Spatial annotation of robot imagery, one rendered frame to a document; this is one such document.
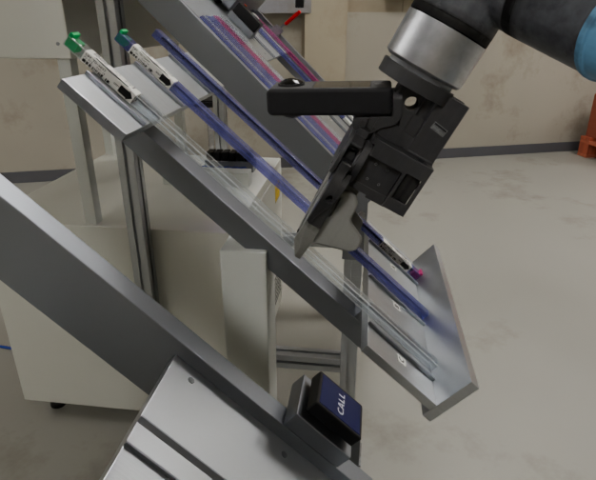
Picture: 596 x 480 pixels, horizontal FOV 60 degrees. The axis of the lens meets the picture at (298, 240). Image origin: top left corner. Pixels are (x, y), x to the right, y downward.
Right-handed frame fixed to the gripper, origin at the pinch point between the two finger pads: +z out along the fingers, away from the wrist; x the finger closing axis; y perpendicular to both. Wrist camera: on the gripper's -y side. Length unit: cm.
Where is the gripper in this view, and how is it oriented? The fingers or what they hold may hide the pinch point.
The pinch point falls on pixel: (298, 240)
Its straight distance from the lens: 54.7
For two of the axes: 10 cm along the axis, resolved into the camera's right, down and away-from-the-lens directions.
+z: -4.5, 7.9, 4.1
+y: 8.8, 4.7, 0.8
